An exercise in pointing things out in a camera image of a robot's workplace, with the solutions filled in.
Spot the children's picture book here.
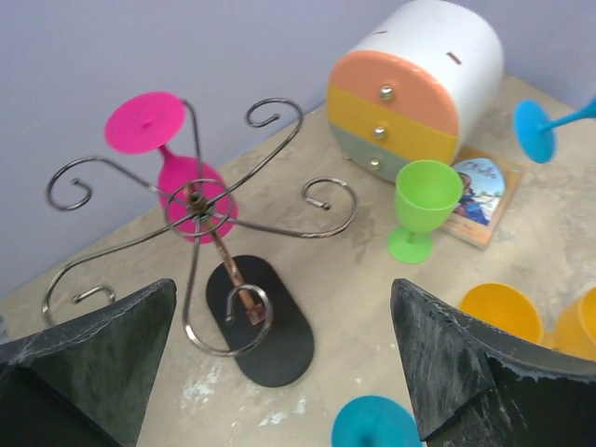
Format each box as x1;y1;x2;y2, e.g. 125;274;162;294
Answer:
441;145;524;250

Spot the orange wine glass right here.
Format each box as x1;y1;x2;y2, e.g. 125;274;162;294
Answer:
543;288;596;360

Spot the orange wine glass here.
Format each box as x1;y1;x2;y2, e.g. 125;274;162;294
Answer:
458;282;545;345
543;288;596;360

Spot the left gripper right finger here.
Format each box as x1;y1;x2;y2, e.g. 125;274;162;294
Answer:
390;278;595;446

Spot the white round drawer cabinet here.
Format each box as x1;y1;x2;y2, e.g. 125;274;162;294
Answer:
326;1;505;182

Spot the blue wine glass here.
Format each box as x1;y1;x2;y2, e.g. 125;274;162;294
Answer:
513;99;595;164
330;395;423;447

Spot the green plastic wine glass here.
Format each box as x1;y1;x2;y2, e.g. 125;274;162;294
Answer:
386;159;463;264

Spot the pink plastic wine glass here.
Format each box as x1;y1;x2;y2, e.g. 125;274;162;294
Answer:
103;90;239;246

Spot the metal wine glass rack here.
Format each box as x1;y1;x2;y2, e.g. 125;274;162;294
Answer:
41;91;358;388

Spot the orange wine glass left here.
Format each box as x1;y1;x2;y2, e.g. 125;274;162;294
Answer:
458;282;545;345

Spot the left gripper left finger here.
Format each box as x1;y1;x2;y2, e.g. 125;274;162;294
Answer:
1;278;177;446

